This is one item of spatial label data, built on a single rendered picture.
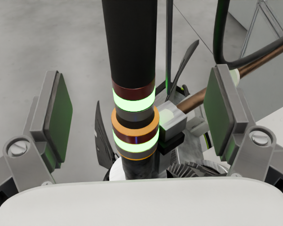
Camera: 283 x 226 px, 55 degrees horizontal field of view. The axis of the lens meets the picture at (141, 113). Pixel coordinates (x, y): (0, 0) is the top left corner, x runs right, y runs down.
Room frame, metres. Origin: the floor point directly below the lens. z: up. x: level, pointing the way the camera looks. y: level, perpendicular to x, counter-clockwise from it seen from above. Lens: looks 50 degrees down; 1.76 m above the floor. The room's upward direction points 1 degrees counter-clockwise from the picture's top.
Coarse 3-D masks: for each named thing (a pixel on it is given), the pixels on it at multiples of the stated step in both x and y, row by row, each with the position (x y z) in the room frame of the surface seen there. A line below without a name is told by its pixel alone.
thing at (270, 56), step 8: (280, 48) 0.29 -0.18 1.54; (264, 56) 0.27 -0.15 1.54; (272, 56) 0.27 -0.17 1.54; (248, 64) 0.25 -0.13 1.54; (256, 64) 0.26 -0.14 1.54; (264, 64) 0.27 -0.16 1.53; (240, 72) 0.24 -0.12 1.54; (248, 72) 0.25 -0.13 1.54; (192, 96) 0.20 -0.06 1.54; (200, 96) 0.20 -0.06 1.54; (184, 104) 0.19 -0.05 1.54; (192, 104) 0.19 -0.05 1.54; (200, 104) 0.20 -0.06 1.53; (184, 112) 0.18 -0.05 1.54
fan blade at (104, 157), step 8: (96, 112) 0.55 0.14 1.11; (96, 120) 0.53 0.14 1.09; (96, 128) 0.52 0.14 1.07; (104, 128) 0.45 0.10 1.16; (104, 136) 0.44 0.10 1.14; (96, 144) 0.50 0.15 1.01; (104, 144) 0.43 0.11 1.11; (104, 152) 0.44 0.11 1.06; (112, 152) 0.37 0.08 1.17; (104, 160) 0.44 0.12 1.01; (112, 160) 0.36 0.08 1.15
